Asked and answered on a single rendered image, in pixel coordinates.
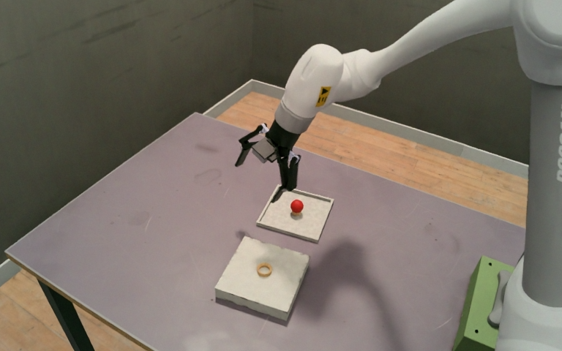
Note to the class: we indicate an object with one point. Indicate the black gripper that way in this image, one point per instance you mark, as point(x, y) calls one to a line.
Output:
point(287, 140)

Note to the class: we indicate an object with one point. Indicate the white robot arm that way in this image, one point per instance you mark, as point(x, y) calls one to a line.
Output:
point(528, 314)

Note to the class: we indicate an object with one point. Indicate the red ball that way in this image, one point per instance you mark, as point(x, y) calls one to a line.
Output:
point(297, 206)

